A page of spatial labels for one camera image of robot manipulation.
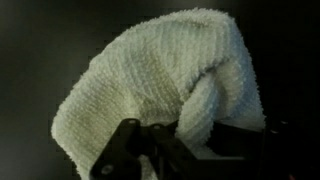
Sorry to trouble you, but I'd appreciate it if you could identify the white terry cloth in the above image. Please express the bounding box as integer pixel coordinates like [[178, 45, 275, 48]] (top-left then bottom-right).
[[50, 7, 267, 180]]

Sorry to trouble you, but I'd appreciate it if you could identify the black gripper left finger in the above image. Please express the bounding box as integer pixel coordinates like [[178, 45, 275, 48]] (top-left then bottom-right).
[[89, 118, 153, 180]]

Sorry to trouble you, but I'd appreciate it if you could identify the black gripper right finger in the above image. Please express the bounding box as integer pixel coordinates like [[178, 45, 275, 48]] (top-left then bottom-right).
[[146, 123, 214, 180]]

